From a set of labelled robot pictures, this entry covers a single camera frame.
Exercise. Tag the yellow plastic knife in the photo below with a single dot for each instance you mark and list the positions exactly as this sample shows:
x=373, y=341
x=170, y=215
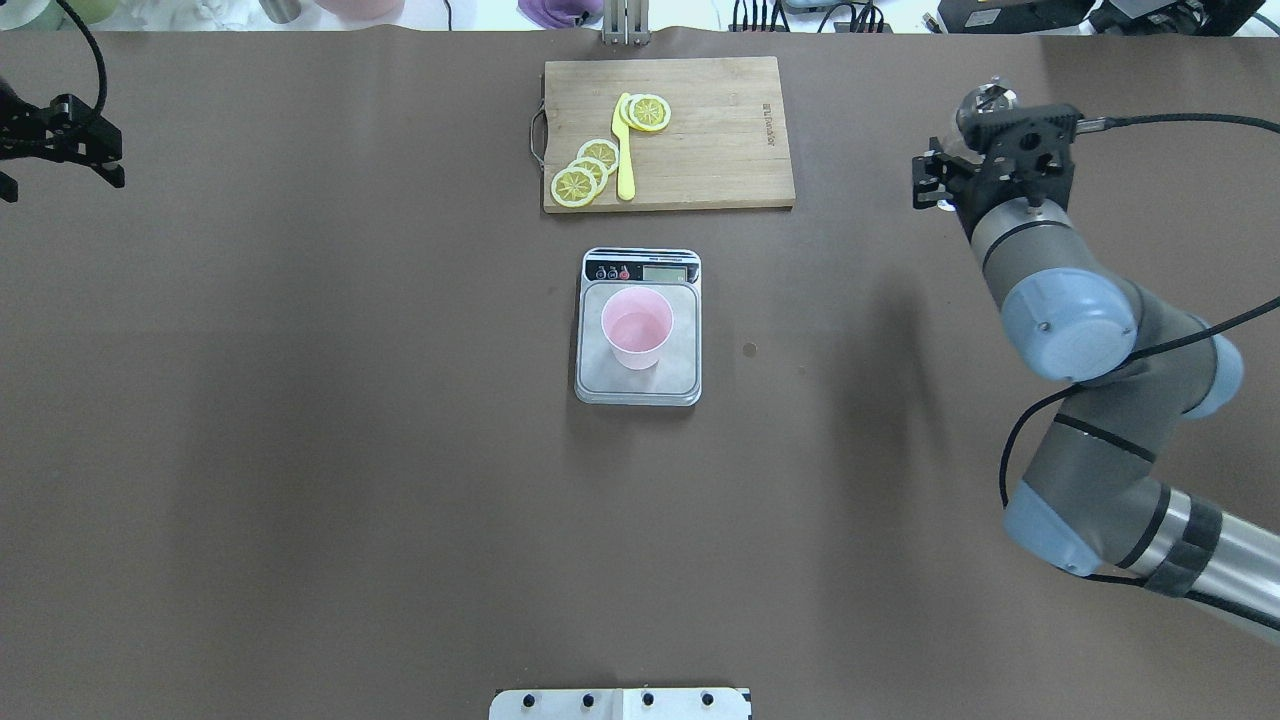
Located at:
x=625, y=181

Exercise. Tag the digital kitchen scale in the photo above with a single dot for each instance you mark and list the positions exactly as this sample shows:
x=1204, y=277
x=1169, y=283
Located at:
x=675, y=381

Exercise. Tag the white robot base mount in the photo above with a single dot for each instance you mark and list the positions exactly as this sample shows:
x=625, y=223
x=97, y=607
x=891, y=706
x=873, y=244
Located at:
x=623, y=703

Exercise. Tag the bamboo cutting board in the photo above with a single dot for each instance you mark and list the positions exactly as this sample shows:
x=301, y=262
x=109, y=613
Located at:
x=726, y=146

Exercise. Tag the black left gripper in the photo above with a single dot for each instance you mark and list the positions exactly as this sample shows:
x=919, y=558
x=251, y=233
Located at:
x=40, y=133

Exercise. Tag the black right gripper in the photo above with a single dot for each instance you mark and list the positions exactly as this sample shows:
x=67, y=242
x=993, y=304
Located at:
x=962, y=181

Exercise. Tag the pink plastic cup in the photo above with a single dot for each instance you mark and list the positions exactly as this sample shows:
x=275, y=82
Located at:
x=637, y=323

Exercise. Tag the purple cloth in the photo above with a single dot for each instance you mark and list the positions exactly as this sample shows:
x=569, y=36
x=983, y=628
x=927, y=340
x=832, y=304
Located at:
x=560, y=14

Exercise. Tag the lemon slice behind left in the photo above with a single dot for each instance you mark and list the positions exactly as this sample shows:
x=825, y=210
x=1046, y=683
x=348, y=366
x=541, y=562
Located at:
x=625, y=112

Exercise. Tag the aluminium frame post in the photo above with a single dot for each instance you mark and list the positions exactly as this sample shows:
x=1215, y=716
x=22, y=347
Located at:
x=626, y=23

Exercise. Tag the black label box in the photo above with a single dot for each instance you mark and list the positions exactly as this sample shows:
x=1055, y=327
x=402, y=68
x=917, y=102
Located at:
x=1010, y=17

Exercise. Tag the lemon slice front left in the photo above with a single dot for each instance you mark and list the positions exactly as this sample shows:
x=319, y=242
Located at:
x=651, y=113

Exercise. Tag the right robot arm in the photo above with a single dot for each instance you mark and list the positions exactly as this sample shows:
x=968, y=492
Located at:
x=1075, y=476

